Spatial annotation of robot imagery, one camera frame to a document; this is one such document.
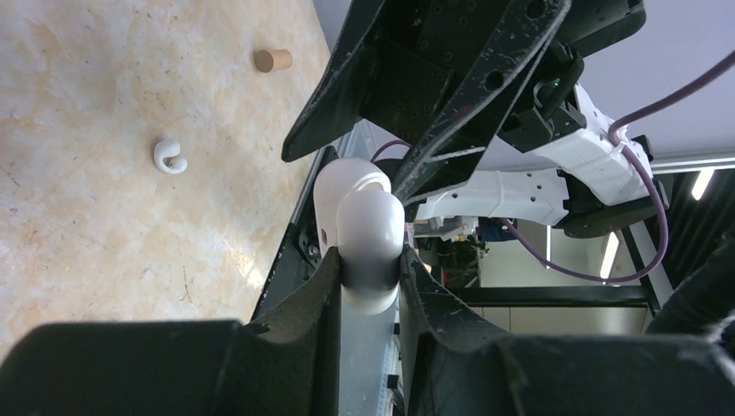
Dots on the wooden cylinder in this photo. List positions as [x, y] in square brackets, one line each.
[272, 60]

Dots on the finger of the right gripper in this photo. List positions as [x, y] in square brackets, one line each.
[454, 143]
[333, 108]

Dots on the white earbud charging case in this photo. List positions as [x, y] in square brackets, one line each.
[356, 212]

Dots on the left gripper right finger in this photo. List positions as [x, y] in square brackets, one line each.
[454, 362]

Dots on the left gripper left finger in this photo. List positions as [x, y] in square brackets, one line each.
[285, 362]

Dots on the white earbud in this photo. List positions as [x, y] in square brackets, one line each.
[167, 157]

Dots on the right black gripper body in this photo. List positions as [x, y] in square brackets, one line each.
[426, 48]

